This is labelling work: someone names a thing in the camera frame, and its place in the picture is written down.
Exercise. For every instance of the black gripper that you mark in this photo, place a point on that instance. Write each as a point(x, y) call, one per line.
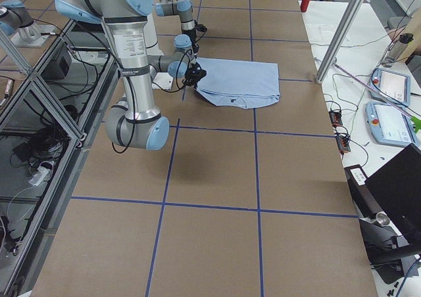
point(193, 74)
point(195, 49)

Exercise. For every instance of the light blue t-shirt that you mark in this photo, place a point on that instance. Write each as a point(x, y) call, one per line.
point(242, 84)

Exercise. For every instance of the spare robot arm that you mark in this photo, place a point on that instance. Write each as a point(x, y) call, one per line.
point(17, 22)

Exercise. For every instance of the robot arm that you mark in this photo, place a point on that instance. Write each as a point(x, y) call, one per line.
point(184, 10)
point(135, 120)

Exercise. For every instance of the clear water bottle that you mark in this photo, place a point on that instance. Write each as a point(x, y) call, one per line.
point(395, 53)

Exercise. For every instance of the near blue teach pendant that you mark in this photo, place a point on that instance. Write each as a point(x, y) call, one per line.
point(388, 126)

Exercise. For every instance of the blue teach pendant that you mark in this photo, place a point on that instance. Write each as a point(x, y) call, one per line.
point(393, 84)
point(388, 126)

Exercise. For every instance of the far blue teach pendant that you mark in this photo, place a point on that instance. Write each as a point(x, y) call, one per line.
point(393, 84)

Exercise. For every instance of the black box with label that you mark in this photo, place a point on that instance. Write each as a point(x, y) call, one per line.
point(362, 197)

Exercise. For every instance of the seated person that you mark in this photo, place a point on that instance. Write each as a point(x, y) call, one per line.
point(412, 27)

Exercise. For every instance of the metal reacher grabber tool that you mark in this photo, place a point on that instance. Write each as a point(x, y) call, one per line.
point(386, 98)

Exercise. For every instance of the aluminium side frame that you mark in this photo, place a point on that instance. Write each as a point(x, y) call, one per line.
point(58, 100)

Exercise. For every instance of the aluminium frame post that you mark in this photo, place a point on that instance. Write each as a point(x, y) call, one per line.
point(338, 38)

